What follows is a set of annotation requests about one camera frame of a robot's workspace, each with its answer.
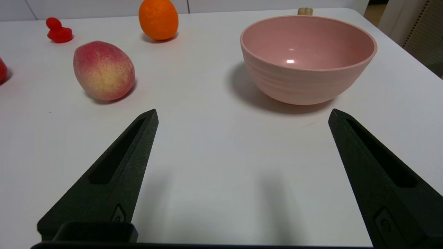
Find small red rubber duck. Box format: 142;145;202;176
46;17;73;44

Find orange fruit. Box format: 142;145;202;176
139;0;179;40

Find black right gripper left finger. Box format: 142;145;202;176
37;109;159;241

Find brown perforated desk panel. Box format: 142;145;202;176
403;0;443;79

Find pink bowl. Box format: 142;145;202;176
240;15;378;105

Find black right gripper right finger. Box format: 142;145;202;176
328;109;443;248

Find pink yellow peach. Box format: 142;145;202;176
73;41;135;101

